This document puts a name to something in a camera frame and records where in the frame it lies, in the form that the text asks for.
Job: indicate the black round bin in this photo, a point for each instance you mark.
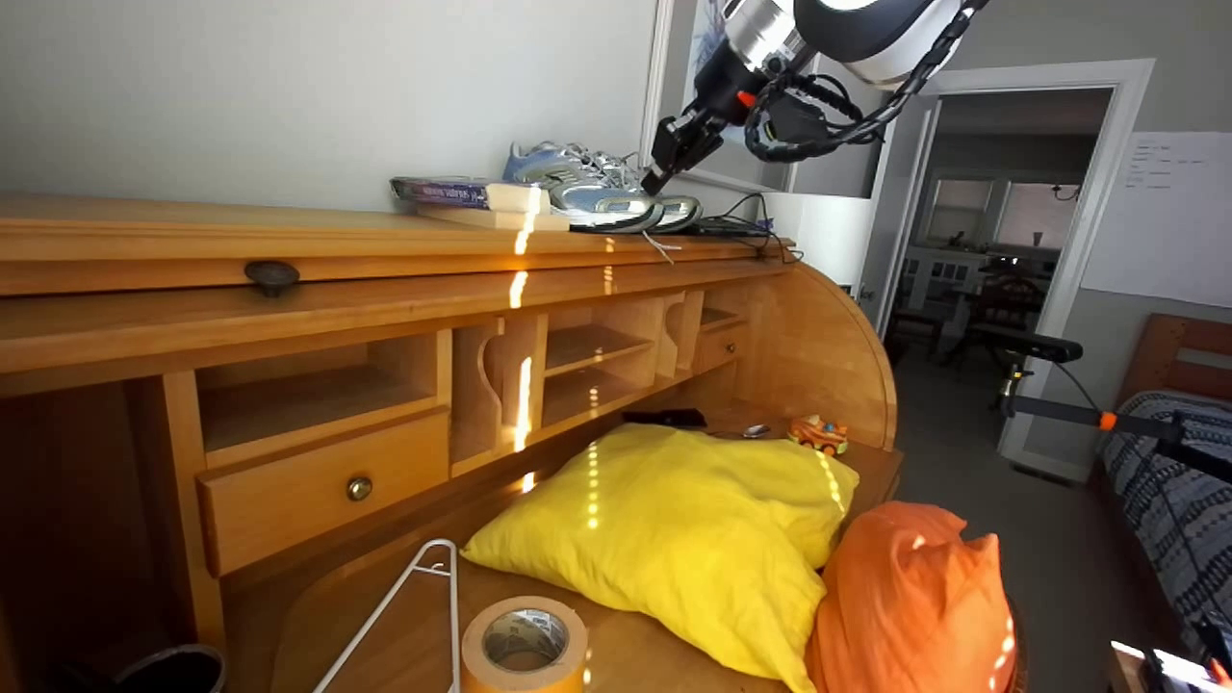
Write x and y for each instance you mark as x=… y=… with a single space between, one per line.
x=176 y=671

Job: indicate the wooden roll-top desk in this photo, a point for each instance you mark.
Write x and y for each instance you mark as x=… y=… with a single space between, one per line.
x=236 y=426

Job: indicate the whiteboard on wall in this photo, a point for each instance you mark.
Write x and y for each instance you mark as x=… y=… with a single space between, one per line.
x=1169 y=226

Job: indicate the blue grey sneaker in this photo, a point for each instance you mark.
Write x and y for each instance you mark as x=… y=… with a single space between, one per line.
x=616 y=211
x=573 y=167

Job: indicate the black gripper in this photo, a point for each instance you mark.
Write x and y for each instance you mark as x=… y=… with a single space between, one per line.
x=700 y=130

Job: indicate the small orange toy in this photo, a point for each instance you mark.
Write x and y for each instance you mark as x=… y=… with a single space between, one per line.
x=820 y=436

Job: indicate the framed blue flower picture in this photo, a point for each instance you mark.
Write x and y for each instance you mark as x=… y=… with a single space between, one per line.
x=800 y=114

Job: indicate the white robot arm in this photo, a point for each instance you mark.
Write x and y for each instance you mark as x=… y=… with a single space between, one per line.
x=900 y=46

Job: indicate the cream box on desk top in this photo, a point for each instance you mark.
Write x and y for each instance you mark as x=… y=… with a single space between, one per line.
x=521 y=204

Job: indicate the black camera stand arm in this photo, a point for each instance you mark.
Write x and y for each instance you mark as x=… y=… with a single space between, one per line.
x=1086 y=415

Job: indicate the roll of tan tape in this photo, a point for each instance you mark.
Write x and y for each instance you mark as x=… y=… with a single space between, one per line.
x=524 y=644

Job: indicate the striped bed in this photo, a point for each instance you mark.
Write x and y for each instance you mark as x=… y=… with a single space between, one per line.
x=1169 y=476

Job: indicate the dark book on desk top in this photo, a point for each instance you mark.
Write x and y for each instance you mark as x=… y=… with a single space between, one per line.
x=442 y=195

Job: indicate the white wire hanger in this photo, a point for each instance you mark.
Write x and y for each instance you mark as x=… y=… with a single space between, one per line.
x=421 y=610

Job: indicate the yellow pillow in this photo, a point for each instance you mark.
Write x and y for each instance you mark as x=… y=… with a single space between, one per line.
x=720 y=540

